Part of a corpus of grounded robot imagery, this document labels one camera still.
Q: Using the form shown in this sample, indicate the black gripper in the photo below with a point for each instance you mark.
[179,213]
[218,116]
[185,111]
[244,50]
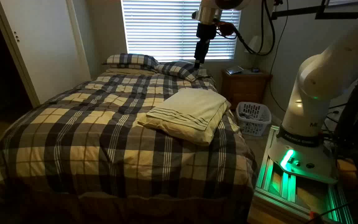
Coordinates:
[205,35]

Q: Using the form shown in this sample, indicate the cream striped towel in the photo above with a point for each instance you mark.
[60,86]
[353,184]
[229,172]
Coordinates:
[187,112]

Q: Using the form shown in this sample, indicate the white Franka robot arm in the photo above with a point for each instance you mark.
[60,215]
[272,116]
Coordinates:
[332,70]

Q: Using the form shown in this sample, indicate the small grey device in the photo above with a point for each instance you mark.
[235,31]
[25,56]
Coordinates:
[233,71]

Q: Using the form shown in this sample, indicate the white window blind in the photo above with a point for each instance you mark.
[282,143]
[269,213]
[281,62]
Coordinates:
[158,29]

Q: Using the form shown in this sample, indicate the wooden nightstand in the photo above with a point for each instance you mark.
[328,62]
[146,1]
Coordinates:
[245,89]

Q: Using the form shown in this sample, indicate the white laundry basket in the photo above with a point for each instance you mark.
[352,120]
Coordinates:
[254,118]

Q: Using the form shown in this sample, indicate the plaid bed comforter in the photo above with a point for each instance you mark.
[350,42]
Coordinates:
[84,137]

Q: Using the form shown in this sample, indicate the white closet door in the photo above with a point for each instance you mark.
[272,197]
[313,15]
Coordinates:
[43,50]

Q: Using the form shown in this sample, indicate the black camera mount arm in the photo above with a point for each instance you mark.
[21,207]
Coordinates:
[336,15]

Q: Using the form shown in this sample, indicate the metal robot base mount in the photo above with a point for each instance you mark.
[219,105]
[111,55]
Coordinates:
[279,194]

